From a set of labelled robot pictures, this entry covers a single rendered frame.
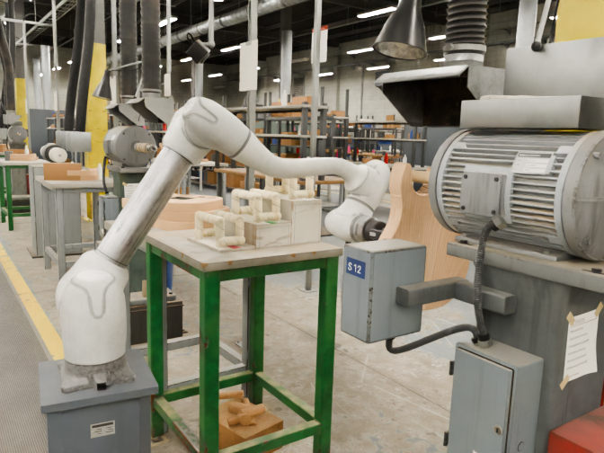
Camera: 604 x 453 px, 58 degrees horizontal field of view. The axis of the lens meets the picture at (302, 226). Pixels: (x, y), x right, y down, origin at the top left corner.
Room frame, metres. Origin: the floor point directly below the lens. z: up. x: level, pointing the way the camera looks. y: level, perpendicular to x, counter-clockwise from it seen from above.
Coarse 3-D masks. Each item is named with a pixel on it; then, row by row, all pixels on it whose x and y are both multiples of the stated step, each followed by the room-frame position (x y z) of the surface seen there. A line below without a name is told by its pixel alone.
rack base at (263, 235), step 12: (252, 216) 2.19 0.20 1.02; (228, 228) 2.14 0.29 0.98; (252, 228) 2.00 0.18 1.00; (264, 228) 2.00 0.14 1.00; (276, 228) 2.04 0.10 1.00; (288, 228) 2.07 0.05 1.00; (252, 240) 2.00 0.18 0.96; (264, 240) 2.00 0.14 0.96; (276, 240) 2.04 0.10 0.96; (288, 240) 2.07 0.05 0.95
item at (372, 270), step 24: (384, 240) 1.22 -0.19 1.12; (360, 264) 1.12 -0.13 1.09; (384, 264) 1.11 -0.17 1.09; (408, 264) 1.15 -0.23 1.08; (360, 288) 1.12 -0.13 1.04; (384, 288) 1.11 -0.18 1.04; (360, 312) 1.11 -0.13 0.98; (384, 312) 1.11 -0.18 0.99; (408, 312) 1.15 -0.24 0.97; (360, 336) 1.11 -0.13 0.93; (384, 336) 1.12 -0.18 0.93; (432, 336) 1.14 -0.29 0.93
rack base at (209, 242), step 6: (192, 240) 2.07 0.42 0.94; (198, 240) 2.05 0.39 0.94; (204, 240) 2.06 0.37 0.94; (210, 240) 2.06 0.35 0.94; (204, 246) 1.99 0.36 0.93; (210, 246) 1.95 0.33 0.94; (240, 246) 1.96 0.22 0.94; (246, 246) 1.97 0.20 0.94; (252, 246) 1.97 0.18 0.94; (222, 252) 1.90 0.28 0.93; (228, 252) 1.91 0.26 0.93
